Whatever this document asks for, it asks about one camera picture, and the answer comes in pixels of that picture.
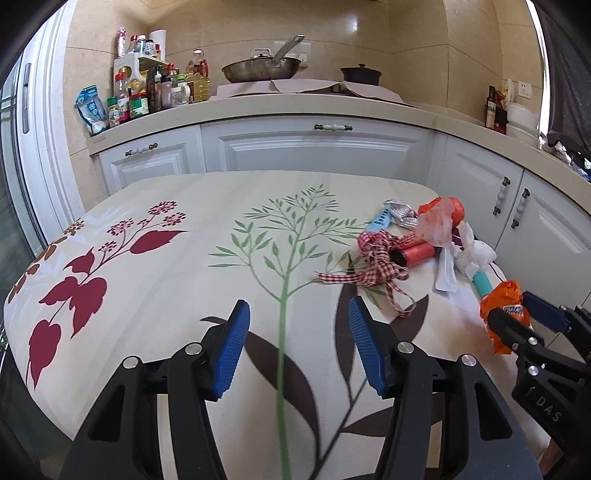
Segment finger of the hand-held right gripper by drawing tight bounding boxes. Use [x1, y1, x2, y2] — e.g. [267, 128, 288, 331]
[488, 307, 548, 365]
[523, 291, 591, 361]

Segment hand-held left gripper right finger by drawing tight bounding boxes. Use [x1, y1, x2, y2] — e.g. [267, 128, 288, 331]
[347, 296, 543, 480]

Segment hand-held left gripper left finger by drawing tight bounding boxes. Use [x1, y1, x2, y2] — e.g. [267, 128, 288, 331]
[59, 299, 252, 480]

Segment orange plastic bag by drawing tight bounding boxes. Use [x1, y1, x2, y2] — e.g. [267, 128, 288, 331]
[479, 279, 532, 355]

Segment white plastic wrapper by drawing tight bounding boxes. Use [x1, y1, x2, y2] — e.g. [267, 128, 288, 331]
[433, 247, 458, 292]

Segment red checkered ribbon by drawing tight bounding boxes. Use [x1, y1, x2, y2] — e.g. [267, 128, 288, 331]
[316, 231, 416, 318]

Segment clear orange-dotted plastic wrap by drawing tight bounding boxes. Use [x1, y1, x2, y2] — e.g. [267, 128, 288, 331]
[416, 196, 465, 245]

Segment floral printed tablecloth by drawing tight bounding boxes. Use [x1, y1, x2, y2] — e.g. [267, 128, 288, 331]
[2, 170, 555, 480]

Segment silver foil wrapper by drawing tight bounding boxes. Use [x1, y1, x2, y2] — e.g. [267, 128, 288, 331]
[390, 203, 421, 229]

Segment colourful clutter pile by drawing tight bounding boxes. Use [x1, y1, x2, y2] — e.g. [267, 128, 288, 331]
[540, 131, 591, 178]

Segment stack of white containers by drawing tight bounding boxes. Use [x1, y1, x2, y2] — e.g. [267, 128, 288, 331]
[505, 102, 541, 141]

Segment red packet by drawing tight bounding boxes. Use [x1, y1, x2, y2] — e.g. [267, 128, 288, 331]
[492, 90, 509, 134]

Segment white kitchen cabinet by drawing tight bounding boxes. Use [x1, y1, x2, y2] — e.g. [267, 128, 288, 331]
[90, 113, 591, 305]

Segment dark hanging cloth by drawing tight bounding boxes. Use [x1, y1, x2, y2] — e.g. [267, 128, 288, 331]
[536, 0, 591, 153]

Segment group of seasoning bottles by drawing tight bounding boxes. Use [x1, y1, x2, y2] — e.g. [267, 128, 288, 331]
[107, 28, 192, 129]

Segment yellow cooking oil bottle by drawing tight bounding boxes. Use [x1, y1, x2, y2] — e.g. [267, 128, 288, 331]
[187, 48, 212, 103]

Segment black lidded pot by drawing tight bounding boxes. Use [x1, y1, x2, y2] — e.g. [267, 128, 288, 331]
[340, 64, 383, 86]

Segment blue snack packet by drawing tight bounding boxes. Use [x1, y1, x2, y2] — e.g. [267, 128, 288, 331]
[75, 85, 109, 137]

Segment steel wok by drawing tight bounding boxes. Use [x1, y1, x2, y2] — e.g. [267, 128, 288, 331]
[222, 34, 306, 84]

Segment white tiered spice rack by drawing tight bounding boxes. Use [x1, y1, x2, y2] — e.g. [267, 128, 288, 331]
[113, 52, 167, 112]

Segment paper towel roll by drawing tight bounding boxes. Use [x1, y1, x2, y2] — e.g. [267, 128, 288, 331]
[148, 29, 168, 62]

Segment white cabinet door handle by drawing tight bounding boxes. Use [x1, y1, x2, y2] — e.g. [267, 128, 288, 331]
[493, 176, 511, 217]
[511, 188, 531, 230]

